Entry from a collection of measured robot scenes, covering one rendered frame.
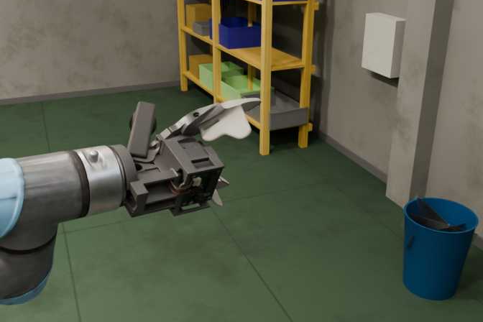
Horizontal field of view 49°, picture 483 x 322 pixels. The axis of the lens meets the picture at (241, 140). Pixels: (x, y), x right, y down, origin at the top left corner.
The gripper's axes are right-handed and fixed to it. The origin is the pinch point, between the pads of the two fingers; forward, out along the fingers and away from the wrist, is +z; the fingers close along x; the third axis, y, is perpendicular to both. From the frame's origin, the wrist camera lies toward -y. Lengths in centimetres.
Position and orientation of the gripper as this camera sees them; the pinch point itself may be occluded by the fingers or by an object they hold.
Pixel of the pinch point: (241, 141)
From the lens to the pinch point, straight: 74.2
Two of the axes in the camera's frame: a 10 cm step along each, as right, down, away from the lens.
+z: 7.9, -1.4, 6.0
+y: 5.4, 6.2, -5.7
